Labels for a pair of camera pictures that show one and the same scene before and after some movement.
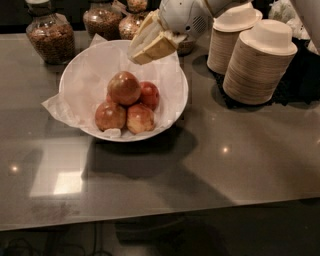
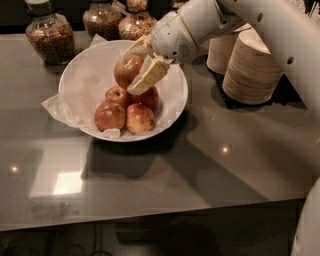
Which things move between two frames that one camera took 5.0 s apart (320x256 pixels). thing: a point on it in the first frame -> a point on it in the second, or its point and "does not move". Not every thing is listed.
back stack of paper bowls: [227, 27] does not move
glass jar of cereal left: [50, 34] does not move
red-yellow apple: [124, 88] -> [125, 69]
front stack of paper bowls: [258, 62] does not move
